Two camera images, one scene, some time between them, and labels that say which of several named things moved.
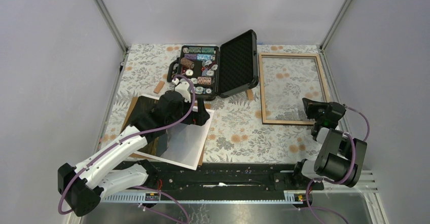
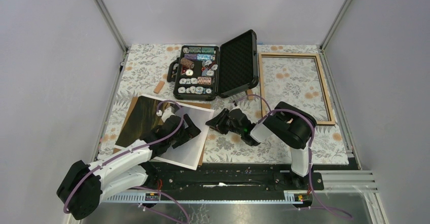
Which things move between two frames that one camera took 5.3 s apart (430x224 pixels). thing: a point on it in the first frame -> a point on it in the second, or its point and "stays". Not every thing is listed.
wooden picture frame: [264, 121] stays
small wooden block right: [250, 95] stays
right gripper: [310, 106] -> [218, 121]
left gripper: [201, 116] -> [190, 132]
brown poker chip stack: [185, 62] stays
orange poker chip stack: [204, 80] stays
